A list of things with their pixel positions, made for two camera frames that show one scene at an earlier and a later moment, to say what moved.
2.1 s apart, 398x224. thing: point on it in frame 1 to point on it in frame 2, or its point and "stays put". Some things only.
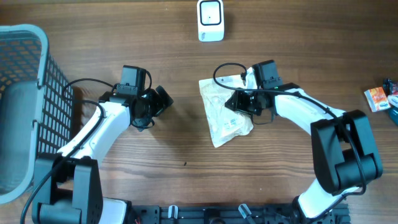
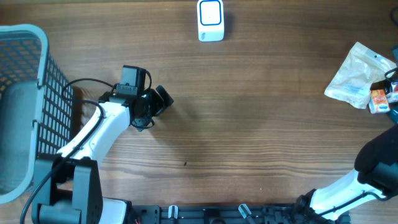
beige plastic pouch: x=224 y=122 to x=363 y=67
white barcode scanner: x=211 y=20 stays put
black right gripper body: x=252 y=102 to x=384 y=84
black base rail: x=232 y=214 stays put
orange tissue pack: x=377 y=99 stays put
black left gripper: x=160 y=100 stays put
